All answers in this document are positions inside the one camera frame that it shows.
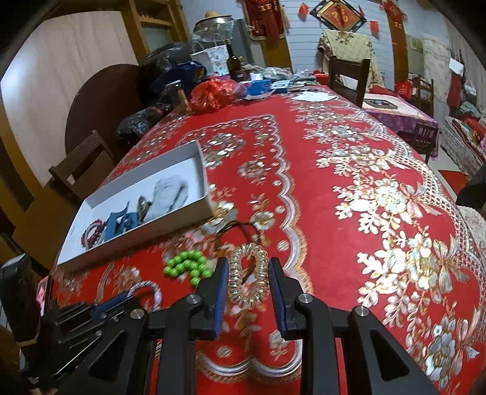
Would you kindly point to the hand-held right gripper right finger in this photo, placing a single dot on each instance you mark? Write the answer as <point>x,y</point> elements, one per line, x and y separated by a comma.
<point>276,292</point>

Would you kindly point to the pink screen phone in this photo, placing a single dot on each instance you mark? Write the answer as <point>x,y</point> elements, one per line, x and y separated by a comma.
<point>43,296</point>

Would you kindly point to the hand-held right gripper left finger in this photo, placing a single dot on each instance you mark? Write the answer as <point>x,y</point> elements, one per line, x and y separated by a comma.
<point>222,288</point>

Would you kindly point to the round wooden tabletop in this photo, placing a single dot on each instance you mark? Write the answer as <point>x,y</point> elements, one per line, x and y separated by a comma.
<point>98,102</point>

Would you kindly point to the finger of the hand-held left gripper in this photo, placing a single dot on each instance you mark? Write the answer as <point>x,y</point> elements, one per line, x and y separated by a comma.
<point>108,305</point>
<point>72,342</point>

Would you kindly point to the slatted wooden chair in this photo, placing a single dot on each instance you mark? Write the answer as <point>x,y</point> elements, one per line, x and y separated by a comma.
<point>83,163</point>

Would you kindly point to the large black plastic bag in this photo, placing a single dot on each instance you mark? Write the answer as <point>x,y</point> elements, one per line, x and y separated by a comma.
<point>167,60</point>

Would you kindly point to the red floral tablecloth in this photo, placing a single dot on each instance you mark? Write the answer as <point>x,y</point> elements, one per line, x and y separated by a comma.
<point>341,228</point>

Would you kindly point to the diamond framed wall picture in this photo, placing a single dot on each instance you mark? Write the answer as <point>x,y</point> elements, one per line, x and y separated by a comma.
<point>338,13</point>

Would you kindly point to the blue tissue pack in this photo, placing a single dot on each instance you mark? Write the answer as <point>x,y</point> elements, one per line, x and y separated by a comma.
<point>260,87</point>

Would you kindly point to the floral covered sofa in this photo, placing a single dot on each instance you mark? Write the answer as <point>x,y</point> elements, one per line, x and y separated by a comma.
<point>467,140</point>

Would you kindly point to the blue fabric hair bow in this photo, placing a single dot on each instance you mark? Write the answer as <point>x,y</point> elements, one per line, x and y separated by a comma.
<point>117,226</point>

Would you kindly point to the small red knot ornament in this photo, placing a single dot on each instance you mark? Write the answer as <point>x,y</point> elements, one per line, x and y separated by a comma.
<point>395,9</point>

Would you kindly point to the white paper sheet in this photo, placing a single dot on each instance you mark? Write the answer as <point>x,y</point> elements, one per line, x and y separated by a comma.
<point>313,97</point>

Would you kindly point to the floral cloth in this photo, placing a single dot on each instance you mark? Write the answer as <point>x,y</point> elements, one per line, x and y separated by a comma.
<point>349,43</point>

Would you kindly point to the small black plastic bag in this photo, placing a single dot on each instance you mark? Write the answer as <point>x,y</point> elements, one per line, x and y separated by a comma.
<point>140,121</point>

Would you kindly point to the dark wine bottle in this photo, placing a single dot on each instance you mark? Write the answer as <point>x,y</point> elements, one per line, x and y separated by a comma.
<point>234,64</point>

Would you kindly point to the dark wooden chair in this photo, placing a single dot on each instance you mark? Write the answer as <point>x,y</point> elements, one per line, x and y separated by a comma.
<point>347,79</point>

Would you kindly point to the glass jar with lid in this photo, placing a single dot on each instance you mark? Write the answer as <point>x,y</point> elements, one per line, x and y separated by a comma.
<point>177,97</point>

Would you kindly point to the red plastic bag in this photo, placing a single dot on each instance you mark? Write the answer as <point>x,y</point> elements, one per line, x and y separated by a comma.
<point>214,93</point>

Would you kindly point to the large red knot decoration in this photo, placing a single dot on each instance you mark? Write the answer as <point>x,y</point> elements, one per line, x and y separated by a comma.
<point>265,19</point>

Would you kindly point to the white shallow box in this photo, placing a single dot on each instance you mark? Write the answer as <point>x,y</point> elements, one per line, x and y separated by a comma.
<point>114,197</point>

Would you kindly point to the blue bag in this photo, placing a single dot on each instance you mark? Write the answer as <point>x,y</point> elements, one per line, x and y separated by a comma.
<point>178,76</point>

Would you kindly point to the straw hat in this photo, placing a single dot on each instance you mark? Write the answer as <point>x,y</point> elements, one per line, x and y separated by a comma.
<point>218,16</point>

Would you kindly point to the white fluffy scrunchie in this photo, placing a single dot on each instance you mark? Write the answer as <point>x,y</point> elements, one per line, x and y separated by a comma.
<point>167,197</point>

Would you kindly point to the white gift bag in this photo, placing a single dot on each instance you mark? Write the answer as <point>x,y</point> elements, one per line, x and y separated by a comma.
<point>210,59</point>

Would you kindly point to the metal hair clip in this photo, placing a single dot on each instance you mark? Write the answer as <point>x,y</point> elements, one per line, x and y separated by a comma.
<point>143,209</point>

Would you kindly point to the wooden cabinet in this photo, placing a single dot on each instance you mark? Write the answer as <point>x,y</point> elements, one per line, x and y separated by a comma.
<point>159,22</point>

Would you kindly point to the clear plastic covered appliance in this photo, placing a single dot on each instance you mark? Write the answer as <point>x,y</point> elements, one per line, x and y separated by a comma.
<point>212,30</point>

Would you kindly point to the small wooden chair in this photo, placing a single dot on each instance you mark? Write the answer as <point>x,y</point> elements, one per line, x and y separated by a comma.
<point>426,142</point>

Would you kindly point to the purple cloth side table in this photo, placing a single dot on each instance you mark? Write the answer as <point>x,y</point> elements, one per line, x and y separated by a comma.
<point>402,110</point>

